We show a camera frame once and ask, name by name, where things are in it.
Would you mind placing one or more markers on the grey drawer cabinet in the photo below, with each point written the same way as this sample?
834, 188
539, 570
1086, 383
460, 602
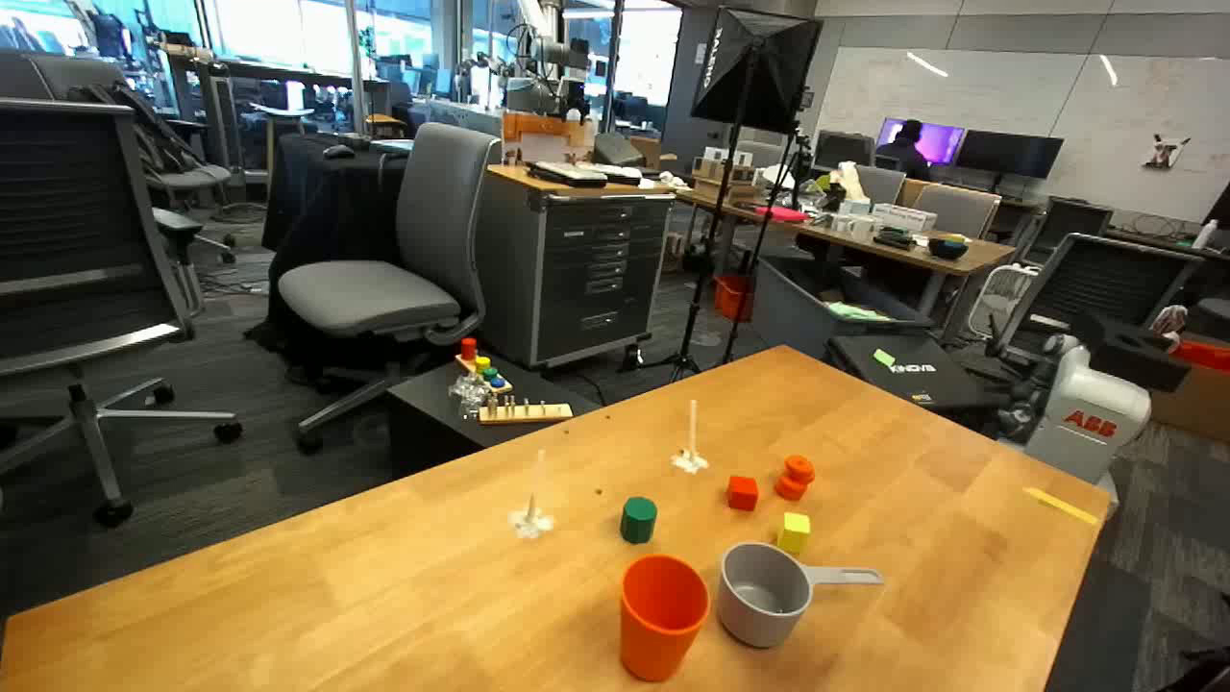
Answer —
563, 271

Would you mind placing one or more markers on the black case green label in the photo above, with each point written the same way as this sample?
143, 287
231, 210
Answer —
925, 371

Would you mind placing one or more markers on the light grey chair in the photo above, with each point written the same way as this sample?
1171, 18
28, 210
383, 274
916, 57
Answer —
957, 210

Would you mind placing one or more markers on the red-orange cube building block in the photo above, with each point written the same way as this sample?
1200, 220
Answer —
743, 492

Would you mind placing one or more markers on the orange bucket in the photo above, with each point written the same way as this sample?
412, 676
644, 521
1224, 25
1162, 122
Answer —
730, 296

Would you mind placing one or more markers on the white wall whiteboard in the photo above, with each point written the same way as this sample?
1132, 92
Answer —
1022, 98

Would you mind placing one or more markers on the grey office chair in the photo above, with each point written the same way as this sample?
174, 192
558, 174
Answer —
367, 293

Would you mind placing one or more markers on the black monitor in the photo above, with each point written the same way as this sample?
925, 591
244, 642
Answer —
1018, 154

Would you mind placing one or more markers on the black mesh office chair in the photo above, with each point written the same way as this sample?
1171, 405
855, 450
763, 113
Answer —
79, 215

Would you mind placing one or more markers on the black light stand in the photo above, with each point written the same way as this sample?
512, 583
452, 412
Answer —
708, 256

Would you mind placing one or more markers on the wooden office desk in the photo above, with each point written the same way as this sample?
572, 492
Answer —
885, 251

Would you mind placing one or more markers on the orange disc building block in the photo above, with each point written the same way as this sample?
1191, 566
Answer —
789, 491
800, 465

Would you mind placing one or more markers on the seated person dark silhouette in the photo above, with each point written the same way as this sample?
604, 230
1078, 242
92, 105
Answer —
908, 147

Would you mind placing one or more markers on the black draped table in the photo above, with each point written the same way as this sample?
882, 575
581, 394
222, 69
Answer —
326, 192

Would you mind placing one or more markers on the white ABB robot base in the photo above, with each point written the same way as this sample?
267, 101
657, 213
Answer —
1080, 425

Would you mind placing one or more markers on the green hexagonal building block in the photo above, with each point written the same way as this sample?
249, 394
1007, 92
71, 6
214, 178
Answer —
638, 521

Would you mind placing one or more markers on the orange plastic cup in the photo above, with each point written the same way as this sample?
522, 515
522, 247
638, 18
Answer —
657, 639

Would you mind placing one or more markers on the yellow cube building block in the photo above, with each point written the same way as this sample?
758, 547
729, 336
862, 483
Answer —
793, 530

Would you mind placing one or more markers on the purple lit monitor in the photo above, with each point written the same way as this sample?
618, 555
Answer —
945, 138

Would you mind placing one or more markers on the black mesh chair white frame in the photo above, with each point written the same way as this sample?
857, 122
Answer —
1099, 282

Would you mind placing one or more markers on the small black side table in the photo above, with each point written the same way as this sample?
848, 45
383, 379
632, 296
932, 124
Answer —
426, 410

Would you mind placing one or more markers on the colourful toy stacker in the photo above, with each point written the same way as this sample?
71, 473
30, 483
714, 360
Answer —
468, 348

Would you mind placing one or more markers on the wooden toy bar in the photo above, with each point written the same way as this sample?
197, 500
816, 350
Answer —
522, 412

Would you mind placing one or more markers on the laptop on cabinet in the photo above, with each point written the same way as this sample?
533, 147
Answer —
568, 174

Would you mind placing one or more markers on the white peg stand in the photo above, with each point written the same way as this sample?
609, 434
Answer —
688, 459

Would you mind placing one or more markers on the clear peg stand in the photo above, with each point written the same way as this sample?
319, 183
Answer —
533, 521

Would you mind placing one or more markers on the yellow tape strip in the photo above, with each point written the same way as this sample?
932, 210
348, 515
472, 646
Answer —
1060, 505

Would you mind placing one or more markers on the black softbox light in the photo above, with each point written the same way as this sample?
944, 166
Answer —
771, 69

